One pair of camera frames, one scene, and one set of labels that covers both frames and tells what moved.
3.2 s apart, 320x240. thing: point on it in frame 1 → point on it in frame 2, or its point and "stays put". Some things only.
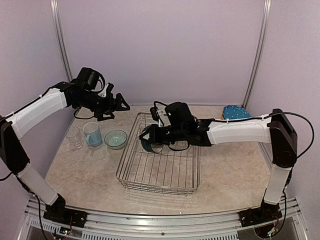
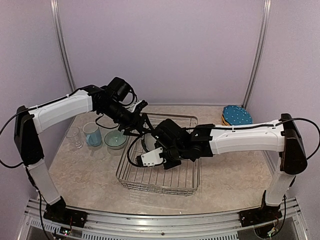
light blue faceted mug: (93, 136) stays put
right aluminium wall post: (266, 19) stays put
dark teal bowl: (150, 147) stays put
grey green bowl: (115, 139) stays put
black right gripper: (153, 131) → (172, 165)
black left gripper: (110, 107) → (133, 123)
